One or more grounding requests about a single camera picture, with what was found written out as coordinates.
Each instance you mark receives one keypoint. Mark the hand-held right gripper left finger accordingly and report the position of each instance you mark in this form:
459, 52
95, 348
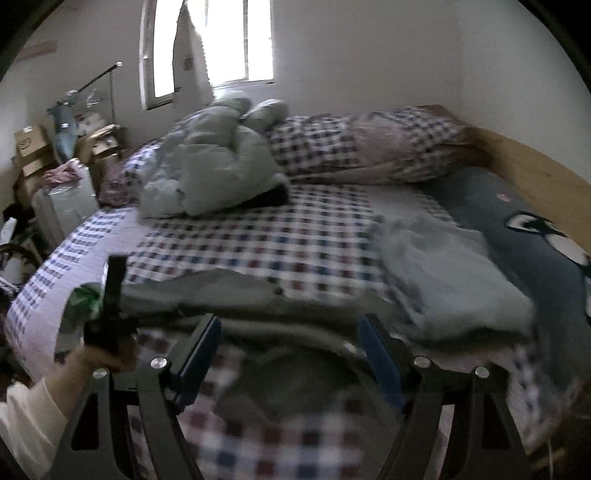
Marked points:
198, 360

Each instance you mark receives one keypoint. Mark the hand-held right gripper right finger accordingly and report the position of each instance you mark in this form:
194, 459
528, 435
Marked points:
378, 360

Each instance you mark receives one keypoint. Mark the dark green shirt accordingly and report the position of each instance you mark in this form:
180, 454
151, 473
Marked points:
258, 295

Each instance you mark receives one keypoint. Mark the black clothes rack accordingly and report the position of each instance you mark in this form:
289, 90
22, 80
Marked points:
111, 92

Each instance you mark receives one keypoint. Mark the person's left hand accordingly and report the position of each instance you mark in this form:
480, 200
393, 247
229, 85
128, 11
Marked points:
101, 362

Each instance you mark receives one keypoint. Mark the light green garment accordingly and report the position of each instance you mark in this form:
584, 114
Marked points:
443, 281

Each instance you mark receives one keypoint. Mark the bicycle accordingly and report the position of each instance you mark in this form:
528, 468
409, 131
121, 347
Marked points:
18, 263

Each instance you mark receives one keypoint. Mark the white ribbed suitcase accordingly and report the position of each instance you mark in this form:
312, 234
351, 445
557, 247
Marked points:
64, 207

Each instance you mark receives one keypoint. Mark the floral pillow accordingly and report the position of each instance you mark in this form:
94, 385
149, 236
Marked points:
115, 184

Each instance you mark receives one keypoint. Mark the checkered bed sheet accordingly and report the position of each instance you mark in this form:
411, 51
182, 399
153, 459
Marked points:
277, 235

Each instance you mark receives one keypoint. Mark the pink cloth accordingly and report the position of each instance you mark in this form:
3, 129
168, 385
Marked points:
64, 173

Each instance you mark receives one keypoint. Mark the cardboard box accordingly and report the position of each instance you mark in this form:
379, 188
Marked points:
30, 147
104, 143

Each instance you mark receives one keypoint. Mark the grey cartoon body pillow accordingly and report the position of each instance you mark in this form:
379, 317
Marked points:
517, 230

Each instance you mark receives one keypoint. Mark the light green puffy quilt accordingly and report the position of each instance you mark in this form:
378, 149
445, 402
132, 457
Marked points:
217, 157

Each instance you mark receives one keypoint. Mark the checkered folded quilt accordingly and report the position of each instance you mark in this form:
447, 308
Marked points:
369, 143

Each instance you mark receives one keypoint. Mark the white curtain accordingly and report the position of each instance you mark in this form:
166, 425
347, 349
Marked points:
191, 46

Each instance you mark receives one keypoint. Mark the window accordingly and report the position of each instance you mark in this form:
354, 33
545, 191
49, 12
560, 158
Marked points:
231, 41

